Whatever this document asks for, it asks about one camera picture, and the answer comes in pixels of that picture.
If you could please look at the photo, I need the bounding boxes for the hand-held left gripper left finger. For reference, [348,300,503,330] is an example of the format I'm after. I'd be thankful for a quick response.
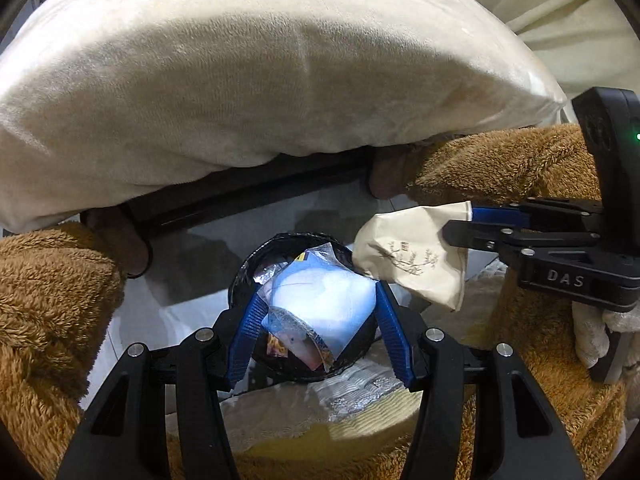
[55,290,268,480]

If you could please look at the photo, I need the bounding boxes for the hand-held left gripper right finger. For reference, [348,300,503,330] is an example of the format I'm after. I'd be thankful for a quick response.
[375,280,586,480]

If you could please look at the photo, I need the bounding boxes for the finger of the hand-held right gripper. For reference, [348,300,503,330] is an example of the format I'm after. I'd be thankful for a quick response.
[470,198,608,233]
[442,220,601,257]

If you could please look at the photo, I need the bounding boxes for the bin with black bag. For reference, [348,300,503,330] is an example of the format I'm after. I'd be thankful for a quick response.
[227,231,381,383]

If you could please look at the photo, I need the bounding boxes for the beige paper bag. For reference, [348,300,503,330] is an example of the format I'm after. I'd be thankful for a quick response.
[352,201,473,311]

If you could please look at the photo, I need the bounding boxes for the light blue plastic wrapper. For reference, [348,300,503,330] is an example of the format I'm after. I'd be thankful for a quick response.
[252,242,378,373]

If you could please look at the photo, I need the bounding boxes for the person's right hand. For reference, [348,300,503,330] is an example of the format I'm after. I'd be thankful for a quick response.
[572,304,640,368]

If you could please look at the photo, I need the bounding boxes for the yellow woven mat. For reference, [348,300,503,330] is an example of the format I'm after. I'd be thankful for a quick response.
[165,395,426,461]

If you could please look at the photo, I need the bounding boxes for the cream curtain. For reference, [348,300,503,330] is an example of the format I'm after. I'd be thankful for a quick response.
[450,0,640,93]

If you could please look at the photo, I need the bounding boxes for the brown fleece clothing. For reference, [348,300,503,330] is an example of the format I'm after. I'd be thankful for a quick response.
[0,122,640,480]

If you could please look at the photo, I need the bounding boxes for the beige plush bed blanket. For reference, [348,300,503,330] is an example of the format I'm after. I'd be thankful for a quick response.
[0,0,568,233]

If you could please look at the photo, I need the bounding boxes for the black bed frame rail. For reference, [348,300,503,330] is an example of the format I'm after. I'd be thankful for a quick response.
[82,157,376,241]

